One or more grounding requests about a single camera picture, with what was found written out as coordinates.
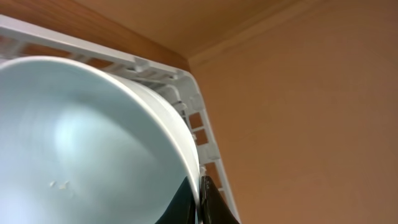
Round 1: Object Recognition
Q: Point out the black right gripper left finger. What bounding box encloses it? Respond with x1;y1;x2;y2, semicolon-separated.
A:
155;177;196;224

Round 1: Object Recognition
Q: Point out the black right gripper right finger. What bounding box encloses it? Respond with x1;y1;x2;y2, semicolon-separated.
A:
200;175;239;224

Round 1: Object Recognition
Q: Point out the light blue bowl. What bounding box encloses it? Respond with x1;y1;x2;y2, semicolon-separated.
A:
1;56;200;224

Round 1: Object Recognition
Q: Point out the grey dishwasher rack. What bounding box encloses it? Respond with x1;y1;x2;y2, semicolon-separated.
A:
1;15;240;220

